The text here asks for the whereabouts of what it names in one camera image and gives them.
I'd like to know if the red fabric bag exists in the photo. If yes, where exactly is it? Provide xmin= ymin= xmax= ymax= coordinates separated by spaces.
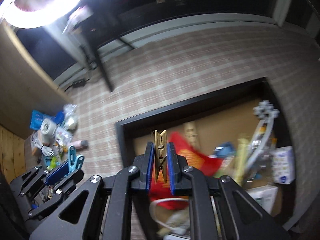
xmin=149 ymin=130 xmax=223 ymax=210

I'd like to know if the grey ball massager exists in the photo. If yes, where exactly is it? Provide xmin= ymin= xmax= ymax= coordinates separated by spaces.
xmin=245 ymin=100 xmax=280 ymax=172

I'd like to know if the large teal clothespin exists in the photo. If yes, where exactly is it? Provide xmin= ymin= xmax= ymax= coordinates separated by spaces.
xmin=67 ymin=145 xmax=85 ymax=174

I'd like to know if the black storage tray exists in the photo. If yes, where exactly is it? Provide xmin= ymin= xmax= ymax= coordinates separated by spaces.
xmin=115 ymin=77 xmax=296 ymax=239

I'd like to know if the white round tape dispenser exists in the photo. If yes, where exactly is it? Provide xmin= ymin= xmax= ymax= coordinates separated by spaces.
xmin=40 ymin=118 xmax=57 ymax=139

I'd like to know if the coiled white cable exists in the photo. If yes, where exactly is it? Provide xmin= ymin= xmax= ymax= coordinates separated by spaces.
xmin=36 ymin=134 xmax=55 ymax=158

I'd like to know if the wooden board panel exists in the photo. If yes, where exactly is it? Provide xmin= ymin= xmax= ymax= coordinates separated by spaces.
xmin=0 ymin=126 xmax=26 ymax=183

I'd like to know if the white cardboard box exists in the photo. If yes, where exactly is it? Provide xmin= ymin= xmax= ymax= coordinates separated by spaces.
xmin=246 ymin=185 xmax=278 ymax=214

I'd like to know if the wooden clothespin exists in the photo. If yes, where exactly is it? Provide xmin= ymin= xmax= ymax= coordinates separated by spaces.
xmin=154 ymin=130 xmax=168 ymax=183
xmin=183 ymin=121 xmax=199 ymax=148

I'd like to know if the black power strip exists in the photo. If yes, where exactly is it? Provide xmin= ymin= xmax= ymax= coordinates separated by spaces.
xmin=72 ymin=79 xmax=87 ymax=88

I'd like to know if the white usb cable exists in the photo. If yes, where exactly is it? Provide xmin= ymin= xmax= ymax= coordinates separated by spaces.
xmin=149 ymin=197 xmax=190 ymax=234

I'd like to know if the orange white box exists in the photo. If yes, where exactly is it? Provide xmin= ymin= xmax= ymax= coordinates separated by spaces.
xmin=30 ymin=132 xmax=42 ymax=156

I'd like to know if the blue foil pouch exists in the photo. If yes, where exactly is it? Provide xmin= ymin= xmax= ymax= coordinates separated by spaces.
xmin=30 ymin=110 xmax=54 ymax=130

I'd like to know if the ring light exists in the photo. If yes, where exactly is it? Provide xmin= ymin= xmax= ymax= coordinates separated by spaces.
xmin=0 ymin=0 xmax=101 ymax=29

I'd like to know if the small blue liquid bottle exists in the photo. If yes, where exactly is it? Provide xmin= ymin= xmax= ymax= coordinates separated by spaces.
xmin=214 ymin=141 xmax=236 ymax=159

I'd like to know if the yellow long wrapper stick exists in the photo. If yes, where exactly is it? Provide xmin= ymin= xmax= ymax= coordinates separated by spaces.
xmin=233 ymin=138 xmax=249 ymax=185

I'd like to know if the dotted tissue pack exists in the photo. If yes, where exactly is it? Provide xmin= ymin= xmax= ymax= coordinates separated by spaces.
xmin=271 ymin=146 xmax=295 ymax=185

